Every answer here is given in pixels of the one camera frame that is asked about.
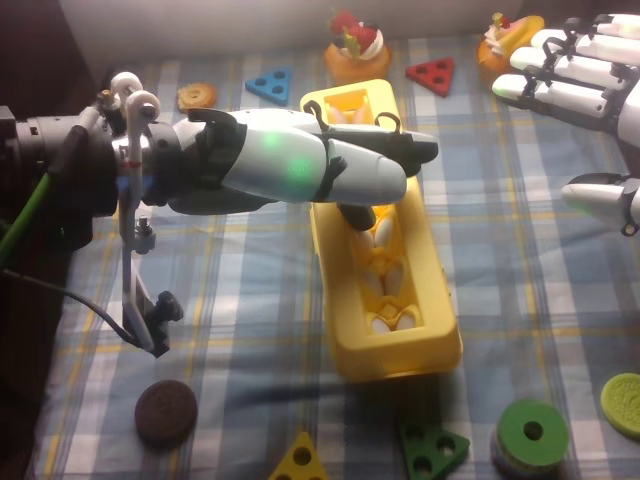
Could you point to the blue plaid tablecloth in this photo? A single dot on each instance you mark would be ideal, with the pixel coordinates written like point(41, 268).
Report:
point(240, 280)

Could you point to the blue triangle block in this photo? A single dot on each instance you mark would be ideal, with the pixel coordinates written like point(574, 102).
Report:
point(272, 85)

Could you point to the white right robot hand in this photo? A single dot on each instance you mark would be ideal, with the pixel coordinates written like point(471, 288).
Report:
point(575, 65)

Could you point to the strawberry tart toy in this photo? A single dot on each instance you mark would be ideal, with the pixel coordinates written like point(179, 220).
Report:
point(357, 55)

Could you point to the yellow cream cupcake toy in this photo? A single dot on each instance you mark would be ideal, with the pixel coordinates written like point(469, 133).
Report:
point(492, 55)

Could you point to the white panel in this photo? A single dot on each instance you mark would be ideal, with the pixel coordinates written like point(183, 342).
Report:
point(200, 20)

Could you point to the yellow triangle block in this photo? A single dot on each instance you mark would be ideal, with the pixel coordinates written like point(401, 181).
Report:
point(300, 460)

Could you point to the white toy egg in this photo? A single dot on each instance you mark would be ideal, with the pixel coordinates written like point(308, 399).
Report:
point(380, 326)
point(406, 321)

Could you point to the red triangle block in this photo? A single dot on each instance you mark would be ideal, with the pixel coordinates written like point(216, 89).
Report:
point(432, 75)

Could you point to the chocolate sandwich cookie toy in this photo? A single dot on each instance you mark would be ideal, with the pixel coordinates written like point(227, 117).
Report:
point(166, 412)

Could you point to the green round cookie toy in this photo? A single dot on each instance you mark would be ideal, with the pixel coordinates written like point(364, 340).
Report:
point(622, 405)

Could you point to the round tan biscuit toy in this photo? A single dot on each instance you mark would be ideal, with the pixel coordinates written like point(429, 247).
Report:
point(196, 96)

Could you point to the yellow egg carton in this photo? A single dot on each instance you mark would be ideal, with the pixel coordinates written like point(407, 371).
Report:
point(430, 280)

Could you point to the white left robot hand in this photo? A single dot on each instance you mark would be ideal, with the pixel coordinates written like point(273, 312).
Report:
point(280, 160)

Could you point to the green triangle block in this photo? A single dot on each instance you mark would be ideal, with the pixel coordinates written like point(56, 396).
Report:
point(432, 450)

